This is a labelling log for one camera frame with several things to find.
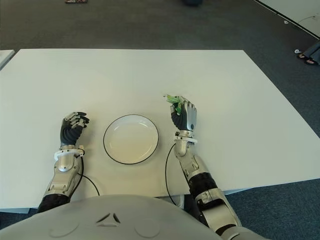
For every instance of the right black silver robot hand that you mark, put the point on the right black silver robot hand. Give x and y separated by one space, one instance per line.
187 117

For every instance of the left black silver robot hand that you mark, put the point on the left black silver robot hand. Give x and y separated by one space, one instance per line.
71 131

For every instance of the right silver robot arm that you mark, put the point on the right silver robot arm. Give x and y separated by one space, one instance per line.
200 170

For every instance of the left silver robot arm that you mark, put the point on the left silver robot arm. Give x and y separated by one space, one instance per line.
62 165

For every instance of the white plate with black rim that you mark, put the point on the white plate with black rim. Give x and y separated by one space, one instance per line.
131 140

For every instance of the grey robot torso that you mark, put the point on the grey robot torso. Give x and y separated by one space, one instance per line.
112 220

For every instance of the small white floor object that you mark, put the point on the small white floor object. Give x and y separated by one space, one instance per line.
297 51

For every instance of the person's sandalled foot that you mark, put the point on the person's sandalled foot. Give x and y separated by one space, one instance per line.
310 61
302 56

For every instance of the person's jeans leg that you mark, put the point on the person's jeans leg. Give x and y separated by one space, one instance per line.
313 49

